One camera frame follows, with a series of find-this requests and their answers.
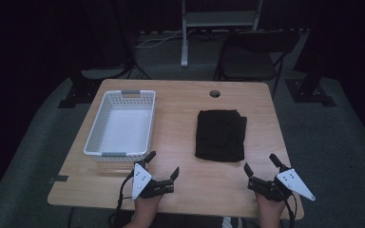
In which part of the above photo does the white metal stand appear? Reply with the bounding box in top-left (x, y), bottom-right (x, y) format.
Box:
top-left (180, 0), bottom-right (264, 68)

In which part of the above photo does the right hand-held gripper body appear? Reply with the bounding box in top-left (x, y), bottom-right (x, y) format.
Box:
top-left (247, 167), bottom-right (317, 203)

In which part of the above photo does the black folding chair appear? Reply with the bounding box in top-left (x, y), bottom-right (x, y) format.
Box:
top-left (213, 30), bottom-right (300, 99)

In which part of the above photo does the black garment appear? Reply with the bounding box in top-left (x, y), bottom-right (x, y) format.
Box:
top-left (194, 108), bottom-right (248, 163)

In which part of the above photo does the person's left hand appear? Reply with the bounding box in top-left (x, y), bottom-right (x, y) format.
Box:
top-left (134, 195), bottom-right (163, 219)

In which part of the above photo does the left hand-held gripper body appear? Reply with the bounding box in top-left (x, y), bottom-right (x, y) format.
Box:
top-left (131, 162), bottom-right (176, 201)

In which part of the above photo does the left hand-held gripper cable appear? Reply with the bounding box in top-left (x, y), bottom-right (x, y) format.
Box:
top-left (108, 171), bottom-right (136, 228)

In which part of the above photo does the white floor cable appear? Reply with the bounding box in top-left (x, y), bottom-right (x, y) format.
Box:
top-left (135, 28), bottom-right (193, 49)

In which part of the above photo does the right hand-held gripper cable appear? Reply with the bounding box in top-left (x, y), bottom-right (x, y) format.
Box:
top-left (283, 192), bottom-right (298, 228)

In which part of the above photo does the person's right hand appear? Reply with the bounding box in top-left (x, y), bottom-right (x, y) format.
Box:
top-left (255, 193), bottom-right (287, 220)

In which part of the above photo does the grey tape strip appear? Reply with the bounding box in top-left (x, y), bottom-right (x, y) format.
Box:
top-left (48, 174), bottom-right (69, 184)

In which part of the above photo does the black stand base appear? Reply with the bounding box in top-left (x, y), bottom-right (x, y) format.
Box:
top-left (58, 67), bottom-right (134, 109)
top-left (284, 77), bottom-right (337, 107)

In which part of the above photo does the hand-held gripper cable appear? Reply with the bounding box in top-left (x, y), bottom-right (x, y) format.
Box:
top-left (108, 171), bottom-right (136, 228)
top-left (283, 192), bottom-right (298, 228)

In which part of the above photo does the white plastic basket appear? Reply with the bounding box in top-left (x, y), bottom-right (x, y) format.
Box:
top-left (83, 89), bottom-right (157, 162)

